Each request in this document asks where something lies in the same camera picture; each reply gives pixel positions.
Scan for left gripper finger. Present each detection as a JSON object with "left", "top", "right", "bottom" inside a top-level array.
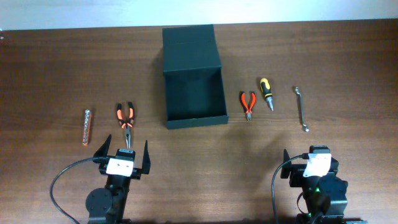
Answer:
[
  {"left": 141, "top": 140, "right": 151, "bottom": 174},
  {"left": 93, "top": 135, "right": 112, "bottom": 157}
]

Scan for orange black long-nose pliers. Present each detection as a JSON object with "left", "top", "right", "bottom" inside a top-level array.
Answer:
[{"left": 116, "top": 101, "right": 135, "bottom": 149}]

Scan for orange socket bit rail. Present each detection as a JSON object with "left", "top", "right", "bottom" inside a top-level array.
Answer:
[{"left": 82, "top": 110, "right": 91, "bottom": 146}]

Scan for silver offset ring wrench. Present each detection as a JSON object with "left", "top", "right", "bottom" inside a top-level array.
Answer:
[{"left": 295, "top": 86, "right": 309, "bottom": 133}]

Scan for yellow black stubby screwdriver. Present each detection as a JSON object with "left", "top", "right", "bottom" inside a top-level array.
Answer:
[{"left": 260, "top": 78, "right": 274, "bottom": 111}]

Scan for small red cutting pliers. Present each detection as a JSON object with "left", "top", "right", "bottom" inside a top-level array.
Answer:
[{"left": 239, "top": 91, "right": 256, "bottom": 121}]

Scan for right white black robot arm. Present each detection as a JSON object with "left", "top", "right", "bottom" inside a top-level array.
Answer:
[{"left": 280, "top": 145, "right": 348, "bottom": 224}]

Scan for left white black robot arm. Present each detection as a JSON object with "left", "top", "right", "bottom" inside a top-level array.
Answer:
[{"left": 85, "top": 136, "right": 151, "bottom": 224}]

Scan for black open cardboard box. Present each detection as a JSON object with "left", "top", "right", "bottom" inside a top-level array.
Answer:
[{"left": 162, "top": 25, "right": 229, "bottom": 129}]

